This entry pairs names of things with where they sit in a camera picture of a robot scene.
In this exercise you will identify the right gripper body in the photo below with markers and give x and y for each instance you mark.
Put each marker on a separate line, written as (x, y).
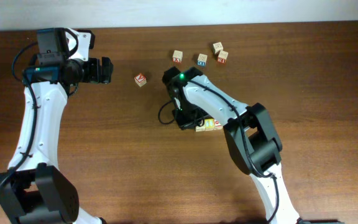
(190, 115)

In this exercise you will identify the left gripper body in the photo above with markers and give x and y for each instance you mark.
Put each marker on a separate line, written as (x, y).
(91, 71)

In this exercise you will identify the wooden block red side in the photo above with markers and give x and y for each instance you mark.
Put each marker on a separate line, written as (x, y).
(200, 128)

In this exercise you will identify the plain wooden block yellow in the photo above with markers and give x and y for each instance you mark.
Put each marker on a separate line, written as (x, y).
(209, 125)

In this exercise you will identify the red 9 wooden block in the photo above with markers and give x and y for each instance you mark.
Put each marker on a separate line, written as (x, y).
(217, 125)

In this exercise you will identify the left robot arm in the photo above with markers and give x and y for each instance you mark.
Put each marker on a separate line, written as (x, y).
(32, 189)

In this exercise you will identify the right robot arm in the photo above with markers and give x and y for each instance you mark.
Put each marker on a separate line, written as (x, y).
(253, 142)

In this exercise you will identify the red A wooden block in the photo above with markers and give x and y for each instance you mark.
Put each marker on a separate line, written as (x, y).
(140, 79)

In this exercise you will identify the blue sided wooden block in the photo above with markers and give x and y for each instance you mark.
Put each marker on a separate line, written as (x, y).
(202, 59)

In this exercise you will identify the red X wooden block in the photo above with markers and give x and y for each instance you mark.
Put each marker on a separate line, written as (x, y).
(177, 56)

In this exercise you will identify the red sided wooden block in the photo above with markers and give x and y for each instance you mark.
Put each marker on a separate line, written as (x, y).
(222, 56)

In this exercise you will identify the green R wooden block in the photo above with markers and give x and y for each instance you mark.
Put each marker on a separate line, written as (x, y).
(217, 47)

